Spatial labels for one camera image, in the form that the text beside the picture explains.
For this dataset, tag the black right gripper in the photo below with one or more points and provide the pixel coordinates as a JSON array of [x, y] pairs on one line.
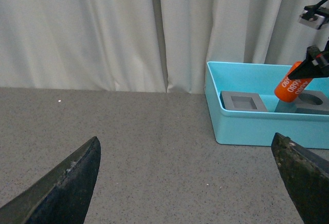
[[315, 64]]

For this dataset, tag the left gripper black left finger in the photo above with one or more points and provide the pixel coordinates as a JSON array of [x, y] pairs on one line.
[[63, 195]]

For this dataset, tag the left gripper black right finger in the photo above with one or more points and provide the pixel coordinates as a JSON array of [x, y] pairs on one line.
[[305, 176]]

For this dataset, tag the orange cylinder with white numbers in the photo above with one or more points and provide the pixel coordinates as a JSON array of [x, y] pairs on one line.
[[288, 90]]

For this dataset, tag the gray block with round hole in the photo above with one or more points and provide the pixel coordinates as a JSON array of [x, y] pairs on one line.
[[312, 102]]

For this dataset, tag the gray block with square recess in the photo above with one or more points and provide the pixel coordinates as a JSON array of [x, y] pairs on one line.
[[242, 101]]

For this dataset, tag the light blue plastic box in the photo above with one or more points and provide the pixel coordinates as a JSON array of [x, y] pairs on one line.
[[253, 127]]

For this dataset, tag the white pleated curtain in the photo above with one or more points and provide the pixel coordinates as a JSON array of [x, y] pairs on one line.
[[144, 45]]

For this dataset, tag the gray wrist camera box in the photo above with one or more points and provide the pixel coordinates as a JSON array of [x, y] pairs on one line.
[[316, 19]]

